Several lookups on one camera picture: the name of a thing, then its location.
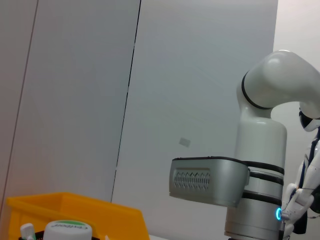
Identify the clear green-label water bottle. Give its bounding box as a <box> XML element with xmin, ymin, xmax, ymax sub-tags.
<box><xmin>44</xmin><ymin>219</ymin><xmax>93</xmax><ymax>240</ymax></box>

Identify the mint green utility knife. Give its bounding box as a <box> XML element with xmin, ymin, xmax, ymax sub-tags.
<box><xmin>19</xmin><ymin>223</ymin><xmax>36</xmax><ymax>240</ymax></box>

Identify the yellow plastic bin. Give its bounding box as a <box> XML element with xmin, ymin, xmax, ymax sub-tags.
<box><xmin>6</xmin><ymin>191</ymin><xmax>151</xmax><ymax>240</ymax></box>

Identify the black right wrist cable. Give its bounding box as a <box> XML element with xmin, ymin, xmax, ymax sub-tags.
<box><xmin>278</xmin><ymin>219</ymin><xmax>286</xmax><ymax>240</ymax></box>

